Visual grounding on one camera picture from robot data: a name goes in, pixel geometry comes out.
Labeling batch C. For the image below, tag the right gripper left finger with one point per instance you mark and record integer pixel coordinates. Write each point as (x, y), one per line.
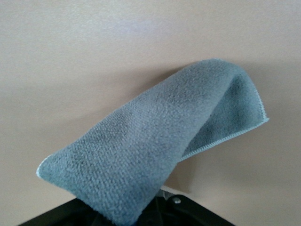
(70, 214)

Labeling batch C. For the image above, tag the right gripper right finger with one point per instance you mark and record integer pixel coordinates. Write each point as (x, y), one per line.
(188, 212)

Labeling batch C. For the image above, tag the grey microfibre cloth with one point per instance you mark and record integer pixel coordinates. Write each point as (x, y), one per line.
(145, 141)

